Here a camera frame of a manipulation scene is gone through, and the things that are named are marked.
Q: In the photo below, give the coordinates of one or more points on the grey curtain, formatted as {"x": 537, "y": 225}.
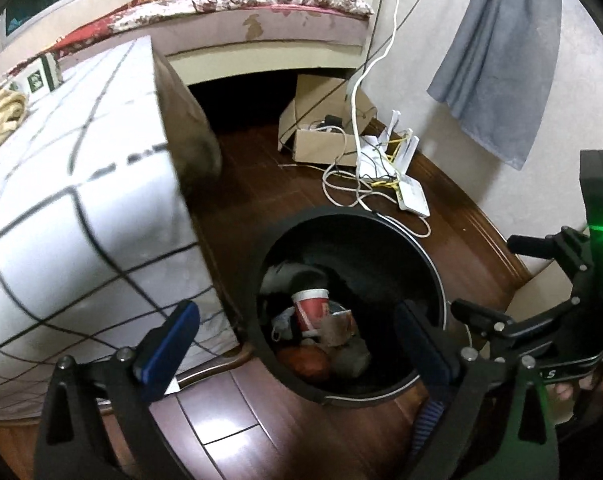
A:
{"x": 496, "y": 60}

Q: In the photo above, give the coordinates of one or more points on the white router with antennas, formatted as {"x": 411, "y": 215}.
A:
{"x": 376, "y": 160}

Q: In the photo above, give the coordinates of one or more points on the person's right hand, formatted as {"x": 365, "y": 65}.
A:
{"x": 564, "y": 390}

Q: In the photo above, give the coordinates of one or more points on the cardboard box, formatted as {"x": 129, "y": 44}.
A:
{"x": 321, "y": 147}

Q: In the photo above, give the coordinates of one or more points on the bed with red headboard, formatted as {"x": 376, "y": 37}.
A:
{"x": 291, "y": 25}

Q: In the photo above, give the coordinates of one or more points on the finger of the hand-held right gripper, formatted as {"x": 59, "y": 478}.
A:
{"x": 556, "y": 250}
{"x": 481, "y": 317}

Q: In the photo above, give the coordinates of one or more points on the flat white router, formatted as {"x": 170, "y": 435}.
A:
{"x": 414, "y": 197}

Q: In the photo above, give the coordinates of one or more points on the black power adapter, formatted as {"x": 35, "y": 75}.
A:
{"x": 331, "y": 121}

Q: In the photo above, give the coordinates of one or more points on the yellow towel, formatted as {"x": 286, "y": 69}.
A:
{"x": 4, "y": 110}

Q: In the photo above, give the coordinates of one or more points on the white checkered tablecloth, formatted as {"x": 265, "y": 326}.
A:
{"x": 81, "y": 210}

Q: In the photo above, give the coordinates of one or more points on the black round trash bin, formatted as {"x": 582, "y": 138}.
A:
{"x": 381, "y": 270}

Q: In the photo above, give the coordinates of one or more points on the red paper cup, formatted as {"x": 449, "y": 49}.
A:
{"x": 311, "y": 312}

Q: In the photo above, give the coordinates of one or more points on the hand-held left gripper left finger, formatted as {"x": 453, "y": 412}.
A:
{"x": 169, "y": 345}

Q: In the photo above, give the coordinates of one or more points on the orange plastic bag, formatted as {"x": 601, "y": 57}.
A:
{"x": 304, "y": 360}

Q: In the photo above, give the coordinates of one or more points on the blue slipper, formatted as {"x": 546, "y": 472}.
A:
{"x": 428, "y": 422}

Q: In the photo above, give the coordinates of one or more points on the green and white box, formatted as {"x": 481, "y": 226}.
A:
{"x": 44, "y": 75}

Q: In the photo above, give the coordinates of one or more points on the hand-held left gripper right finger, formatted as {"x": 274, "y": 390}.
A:
{"x": 429, "y": 355}

